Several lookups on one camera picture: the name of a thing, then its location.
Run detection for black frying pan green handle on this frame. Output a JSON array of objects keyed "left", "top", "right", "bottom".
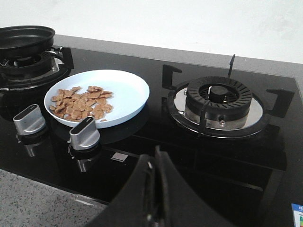
[{"left": 0, "top": 26, "right": 55, "bottom": 65}]

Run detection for silver stove knob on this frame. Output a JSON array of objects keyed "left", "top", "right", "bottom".
[
  {"left": 69, "top": 116, "right": 100, "bottom": 150},
  {"left": 13, "top": 104, "right": 46, "bottom": 136}
]

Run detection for black gas burner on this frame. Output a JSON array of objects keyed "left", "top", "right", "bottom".
[
  {"left": 0, "top": 46, "right": 74, "bottom": 91},
  {"left": 162, "top": 56, "right": 294, "bottom": 139}
]

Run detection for brown meat pieces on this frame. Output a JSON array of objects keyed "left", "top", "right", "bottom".
[{"left": 49, "top": 86, "right": 113, "bottom": 122}]

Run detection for blue energy label sticker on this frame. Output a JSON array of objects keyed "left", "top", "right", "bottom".
[{"left": 292, "top": 203, "right": 303, "bottom": 227}]

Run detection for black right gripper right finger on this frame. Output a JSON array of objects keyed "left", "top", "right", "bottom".
[{"left": 155, "top": 145, "right": 233, "bottom": 227}]

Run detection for black glass gas cooktop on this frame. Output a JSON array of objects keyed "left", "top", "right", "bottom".
[{"left": 0, "top": 49, "right": 303, "bottom": 227}]

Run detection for right black gas burner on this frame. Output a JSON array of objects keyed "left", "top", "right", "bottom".
[{"left": 162, "top": 56, "right": 294, "bottom": 139}]

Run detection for right silver stove knob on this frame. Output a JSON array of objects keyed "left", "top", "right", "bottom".
[{"left": 69, "top": 116, "right": 100, "bottom": 150}]

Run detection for left black gas burner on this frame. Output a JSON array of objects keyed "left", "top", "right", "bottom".
[{"left": 0, "top": 46, "right": 74, "bottom": 91}]

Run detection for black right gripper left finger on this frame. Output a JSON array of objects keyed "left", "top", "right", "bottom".
[{"left": 86, "top": 155, "right": 157, "bottom": 227}]

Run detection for left silver stove knob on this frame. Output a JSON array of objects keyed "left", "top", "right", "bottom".
[{"left": 13, "top": 104, "right": 46, "bottom": 136}]

